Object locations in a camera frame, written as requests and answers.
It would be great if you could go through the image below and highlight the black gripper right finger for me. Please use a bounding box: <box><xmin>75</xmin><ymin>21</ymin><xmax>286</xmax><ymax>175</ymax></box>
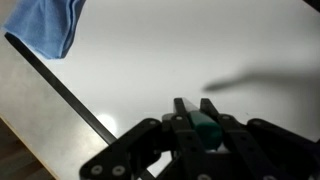
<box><xmin>200</xmin><ymin>98</ymin><xmax>320</xmax><ymax>180</ymax></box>

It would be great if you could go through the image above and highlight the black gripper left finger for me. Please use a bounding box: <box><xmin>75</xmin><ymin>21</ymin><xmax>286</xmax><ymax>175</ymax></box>
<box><xmin>79</xmin><ymin>98</ymin><xmax>200</xmax><ymax>180</ymax></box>

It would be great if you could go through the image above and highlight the green white marker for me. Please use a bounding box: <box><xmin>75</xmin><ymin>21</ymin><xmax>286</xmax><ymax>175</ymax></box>
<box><xmin>183</xmin><ymin>98</ymin><xmax>223</xmax><ymax>151</ymax></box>

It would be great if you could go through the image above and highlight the black framed whiteboard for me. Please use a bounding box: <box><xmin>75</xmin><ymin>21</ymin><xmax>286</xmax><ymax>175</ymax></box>
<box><xmin>4</xmin><ymin>0</ymin><xmax>320</xmax><ymax>180</ymax></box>

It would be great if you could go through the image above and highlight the blue cloth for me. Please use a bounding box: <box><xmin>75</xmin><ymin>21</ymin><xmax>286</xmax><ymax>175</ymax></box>
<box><xmin>2</xmin><ymin>0</ymin><xmax>86</xmax><ymax>59</ymax></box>

